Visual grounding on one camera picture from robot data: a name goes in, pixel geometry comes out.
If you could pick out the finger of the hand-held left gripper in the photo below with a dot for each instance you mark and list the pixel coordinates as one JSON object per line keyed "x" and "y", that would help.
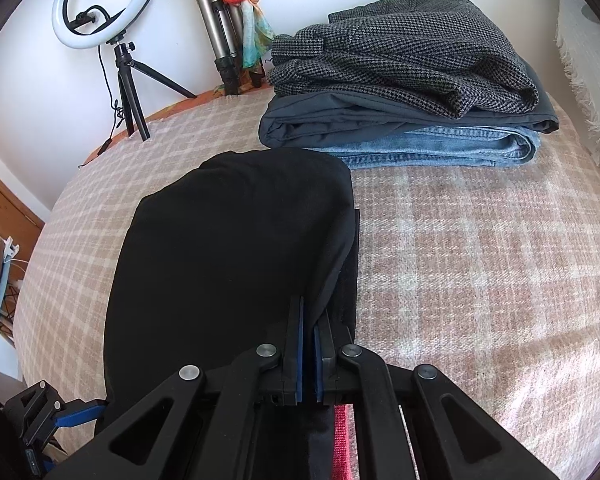
{"x": 80, "y": 410}

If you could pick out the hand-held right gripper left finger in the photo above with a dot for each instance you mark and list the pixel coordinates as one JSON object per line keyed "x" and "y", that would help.
{"x": 300, "y": 360}

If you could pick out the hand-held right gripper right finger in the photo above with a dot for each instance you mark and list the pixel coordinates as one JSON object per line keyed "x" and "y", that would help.
{"x": 320, "y": 360}

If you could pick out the black pants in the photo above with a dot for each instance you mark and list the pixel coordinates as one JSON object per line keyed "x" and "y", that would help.
{"x": 230, "y": 240}

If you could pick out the dark grey folded pants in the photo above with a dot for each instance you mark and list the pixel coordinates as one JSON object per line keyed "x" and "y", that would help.
{"x": 305, "y": 120}

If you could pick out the grey houndstooth folded pants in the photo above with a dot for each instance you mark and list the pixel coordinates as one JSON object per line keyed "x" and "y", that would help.
{"x": 405, "y": 45}

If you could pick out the white clip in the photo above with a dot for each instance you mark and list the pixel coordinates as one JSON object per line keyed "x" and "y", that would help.
{"x": 11, "y": 249}

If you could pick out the beige checked blanket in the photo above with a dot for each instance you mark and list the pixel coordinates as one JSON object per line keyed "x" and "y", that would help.
{"x": 480, "y": 260}

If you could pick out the wooden furniture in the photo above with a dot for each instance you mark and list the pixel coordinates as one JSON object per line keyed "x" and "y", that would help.
{"x": 10, "y": 205}

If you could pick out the blue folded jeans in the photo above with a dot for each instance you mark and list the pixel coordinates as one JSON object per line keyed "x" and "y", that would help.
{"x": 455, "y": 147}

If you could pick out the small black tripod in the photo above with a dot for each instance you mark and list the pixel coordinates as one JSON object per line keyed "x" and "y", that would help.
{"x": 130, "y": 90}

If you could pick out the orange patterned scarf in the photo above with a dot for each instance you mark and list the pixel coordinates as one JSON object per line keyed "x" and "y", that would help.
{"x": 252, "y": 25}

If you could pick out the silver folded tripod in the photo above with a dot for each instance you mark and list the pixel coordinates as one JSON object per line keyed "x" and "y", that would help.
{"x": 212, "y": 20}

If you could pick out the green and white patterned pillow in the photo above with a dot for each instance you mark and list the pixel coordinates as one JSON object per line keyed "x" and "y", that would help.
{"x": 580, "y": 60}

